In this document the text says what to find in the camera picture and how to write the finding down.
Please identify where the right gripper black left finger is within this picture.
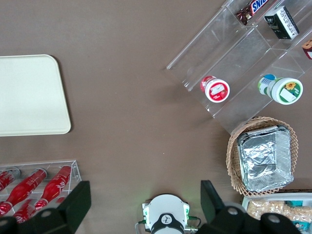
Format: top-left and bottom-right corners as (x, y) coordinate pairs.
(0, 180), (92, 234)

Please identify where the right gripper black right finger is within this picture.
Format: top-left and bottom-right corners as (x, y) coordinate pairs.
(197, 179), (304, 234)

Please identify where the white rectangular snack tray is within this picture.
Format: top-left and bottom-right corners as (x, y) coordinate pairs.
(240, 192), (312, 234)

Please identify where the small deep wicker basket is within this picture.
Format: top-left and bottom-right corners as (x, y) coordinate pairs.
(226, 116), (300, 197)

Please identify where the beige plastic tray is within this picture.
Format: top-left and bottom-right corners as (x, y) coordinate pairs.
(0, 54), (72, 137)

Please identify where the clear bag of rice crackers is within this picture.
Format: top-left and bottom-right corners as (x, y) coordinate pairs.
(282, 204), (312, 224)
(247, 199), (286, 220)

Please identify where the clear acrylic bottle rack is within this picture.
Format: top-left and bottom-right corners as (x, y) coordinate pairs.
(0, 159), (82, 220)

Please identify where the aluminium foil container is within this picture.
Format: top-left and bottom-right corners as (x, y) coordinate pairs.
(236, 125), (295, 192)

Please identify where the small teal snack box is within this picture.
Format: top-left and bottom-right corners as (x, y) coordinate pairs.
(284, 200), (304, 208)

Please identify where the large teal snack box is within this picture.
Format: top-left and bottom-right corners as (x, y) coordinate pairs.
(292, 220), (309, 232)

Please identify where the red lid yogurt cup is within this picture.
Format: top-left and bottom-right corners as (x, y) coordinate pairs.
(200, 75), (231, 104)

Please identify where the green lid yogurt cup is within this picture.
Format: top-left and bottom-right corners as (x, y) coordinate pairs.
(257, 74), (304, 105)

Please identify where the clear acrylic stepped shelf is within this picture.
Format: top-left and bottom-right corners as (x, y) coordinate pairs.
(166, 0), (312, 136)

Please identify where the red cookie box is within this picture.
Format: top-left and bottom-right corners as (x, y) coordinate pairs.
(302, 39), (312, 60)

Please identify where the black and white carton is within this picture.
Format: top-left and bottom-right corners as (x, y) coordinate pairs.
(264, 6), (300, 40)

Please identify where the Snickers chocolate bar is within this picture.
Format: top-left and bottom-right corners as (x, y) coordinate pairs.
(235, 0), (272, 26)

